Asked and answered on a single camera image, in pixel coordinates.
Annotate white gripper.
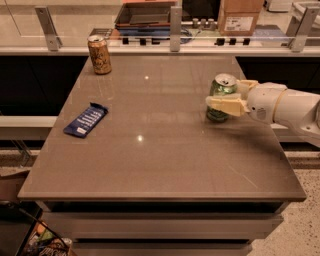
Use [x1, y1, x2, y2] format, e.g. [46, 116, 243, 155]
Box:
[206, 80, 287, 124]

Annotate green soda can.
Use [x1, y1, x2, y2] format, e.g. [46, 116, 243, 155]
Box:
[206, 73, 237, 122]

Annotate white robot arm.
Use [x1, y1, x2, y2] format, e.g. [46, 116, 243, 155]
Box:
[206, 80, 320, 147]

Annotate orange soda can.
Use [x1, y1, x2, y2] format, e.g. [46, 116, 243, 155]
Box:
[88, 35, 112, 75]

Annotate cardboard box with label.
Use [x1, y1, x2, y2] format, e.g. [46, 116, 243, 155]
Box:
[218, 0, 264, 36]

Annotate dark metal tray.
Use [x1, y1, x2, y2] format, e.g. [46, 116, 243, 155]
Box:
[115, 1, 176, 27]

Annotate blue snack bar wrapper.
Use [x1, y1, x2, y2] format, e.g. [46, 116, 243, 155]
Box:
[63, 102, 109, 138]

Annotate grey drawer cabinet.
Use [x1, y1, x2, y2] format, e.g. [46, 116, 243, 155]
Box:
[43, 211, 283, 256]

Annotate snack bag in bin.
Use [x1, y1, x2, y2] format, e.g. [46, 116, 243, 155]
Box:
[19, 223, 73, 256]

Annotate black bin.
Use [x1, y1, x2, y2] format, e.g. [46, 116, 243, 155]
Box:
[0, 201, 42, 256]

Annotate right metal glass bracket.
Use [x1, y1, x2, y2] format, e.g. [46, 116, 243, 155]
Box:
[289, 6, 320, 53]

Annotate metal glass bracket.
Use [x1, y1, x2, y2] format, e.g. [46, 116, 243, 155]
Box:
[35, 6, 62, 51]
[289, 6, 320, 53]
[170, 5, 182, 52]

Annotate middle metal glass bracket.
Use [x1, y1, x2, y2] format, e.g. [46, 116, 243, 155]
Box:
[170, 5, 182, 52]

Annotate left metal glass bracket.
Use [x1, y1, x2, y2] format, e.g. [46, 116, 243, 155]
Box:
[35, 6, 62, 51]

